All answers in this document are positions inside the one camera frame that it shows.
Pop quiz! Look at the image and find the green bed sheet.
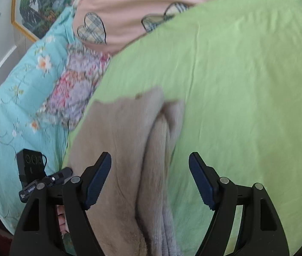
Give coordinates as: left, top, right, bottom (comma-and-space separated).
61, 0, 302, 256

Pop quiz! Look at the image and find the beige knit sweater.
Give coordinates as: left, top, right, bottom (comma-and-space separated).
68, 88, 184, 255

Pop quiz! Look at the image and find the pink heart pattern quilt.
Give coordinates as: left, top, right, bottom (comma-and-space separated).
72, 0, 209, 55

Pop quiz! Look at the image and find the person's left hand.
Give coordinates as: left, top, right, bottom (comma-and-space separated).
57, 205, 69, 235

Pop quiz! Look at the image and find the floral ruffled pillow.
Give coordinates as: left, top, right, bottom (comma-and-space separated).
38, 43, 112, 131

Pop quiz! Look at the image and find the turquoise floral quilt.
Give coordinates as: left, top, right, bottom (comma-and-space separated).
0, 7, 74, 233

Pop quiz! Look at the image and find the framed landscape painting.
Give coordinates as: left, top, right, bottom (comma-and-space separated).
11, 0, 75, 42

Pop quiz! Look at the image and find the black camera box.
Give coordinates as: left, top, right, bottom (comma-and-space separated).
16, 149, 47, 188

